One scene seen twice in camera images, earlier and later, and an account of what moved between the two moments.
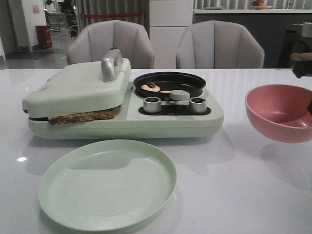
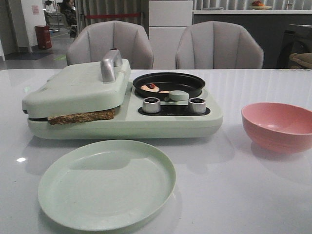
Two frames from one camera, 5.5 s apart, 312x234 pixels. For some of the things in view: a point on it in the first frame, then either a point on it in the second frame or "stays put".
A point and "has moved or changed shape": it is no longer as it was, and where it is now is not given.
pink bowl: (281, 112) has moved or changed shape
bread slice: (83, 117) stays put
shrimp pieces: (152, 87) stays put
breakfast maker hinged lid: (83, 89) stays put
